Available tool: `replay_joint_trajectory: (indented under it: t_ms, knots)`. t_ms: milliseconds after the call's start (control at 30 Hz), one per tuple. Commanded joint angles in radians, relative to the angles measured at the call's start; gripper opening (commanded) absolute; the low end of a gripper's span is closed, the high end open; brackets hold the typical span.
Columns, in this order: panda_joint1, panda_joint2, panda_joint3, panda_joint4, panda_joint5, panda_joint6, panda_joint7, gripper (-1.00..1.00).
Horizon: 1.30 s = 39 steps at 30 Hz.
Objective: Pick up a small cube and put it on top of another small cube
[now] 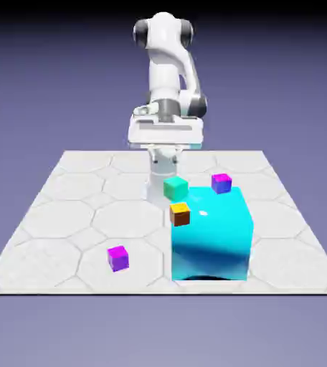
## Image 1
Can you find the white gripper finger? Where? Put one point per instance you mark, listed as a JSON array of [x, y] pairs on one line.
[[175, 157], [155, 157]]

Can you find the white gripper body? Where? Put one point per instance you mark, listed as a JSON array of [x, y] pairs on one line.
[[166, 134]]

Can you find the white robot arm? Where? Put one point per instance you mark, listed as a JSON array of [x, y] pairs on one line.
[[163, 74]]

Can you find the small green cube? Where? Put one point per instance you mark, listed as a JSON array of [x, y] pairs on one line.
[[175, 188]]

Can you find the small blue-violet cube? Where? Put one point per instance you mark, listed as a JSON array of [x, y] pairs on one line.
[[221, 184]]

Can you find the small orange cube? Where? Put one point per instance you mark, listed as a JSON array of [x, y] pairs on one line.
[[179, 215]]

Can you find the small purple cube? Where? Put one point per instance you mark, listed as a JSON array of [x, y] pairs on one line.
[[118, 258]]

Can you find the large cyan box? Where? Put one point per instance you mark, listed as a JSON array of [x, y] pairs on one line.
[[212, 235]]

